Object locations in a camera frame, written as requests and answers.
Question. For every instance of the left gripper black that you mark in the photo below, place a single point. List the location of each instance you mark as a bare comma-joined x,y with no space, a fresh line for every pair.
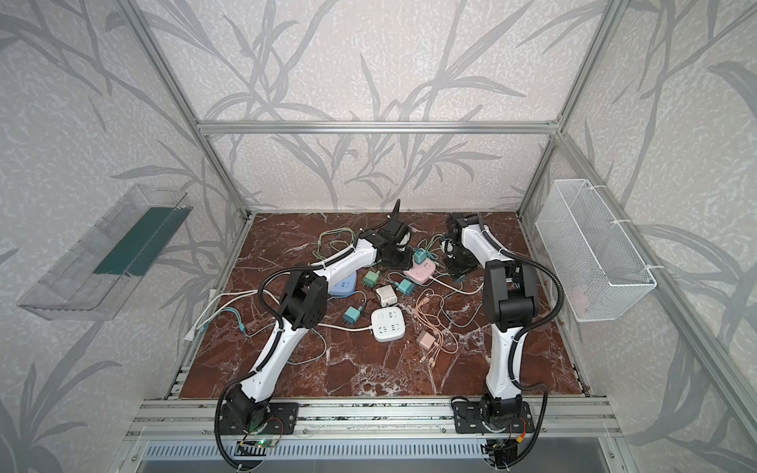
393,233

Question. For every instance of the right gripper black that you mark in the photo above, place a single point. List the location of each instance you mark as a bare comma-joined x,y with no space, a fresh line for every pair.
459,260

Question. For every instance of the green charger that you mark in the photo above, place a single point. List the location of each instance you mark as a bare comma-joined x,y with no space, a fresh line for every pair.
371,279

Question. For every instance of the white charger plug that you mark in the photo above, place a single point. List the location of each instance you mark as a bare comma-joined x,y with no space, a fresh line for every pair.
387,296

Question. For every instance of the teal charger plug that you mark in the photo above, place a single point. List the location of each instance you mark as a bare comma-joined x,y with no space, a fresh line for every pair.
352,315

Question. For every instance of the white power strip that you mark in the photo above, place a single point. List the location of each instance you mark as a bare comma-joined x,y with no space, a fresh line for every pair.
388,324

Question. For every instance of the pink charger plug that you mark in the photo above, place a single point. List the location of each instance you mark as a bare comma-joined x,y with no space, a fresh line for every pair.
426,340

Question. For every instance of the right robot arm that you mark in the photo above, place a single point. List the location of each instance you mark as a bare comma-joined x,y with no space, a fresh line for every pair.
510,302

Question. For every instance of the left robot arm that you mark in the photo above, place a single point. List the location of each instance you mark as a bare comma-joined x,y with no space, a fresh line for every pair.
297,298

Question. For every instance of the pink power strip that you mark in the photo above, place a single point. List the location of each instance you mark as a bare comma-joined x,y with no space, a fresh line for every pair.
421,273

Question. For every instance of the blue power strip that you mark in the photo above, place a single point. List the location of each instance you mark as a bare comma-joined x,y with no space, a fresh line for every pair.
345,287

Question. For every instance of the white wire mesh basket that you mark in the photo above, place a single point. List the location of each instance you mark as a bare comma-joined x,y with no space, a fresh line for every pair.
602,272

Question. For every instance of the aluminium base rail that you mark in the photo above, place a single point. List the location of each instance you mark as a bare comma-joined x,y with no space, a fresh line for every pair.
378,418

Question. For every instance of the clear plastic wall bin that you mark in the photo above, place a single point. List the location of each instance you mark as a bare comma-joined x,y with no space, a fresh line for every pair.
94,279

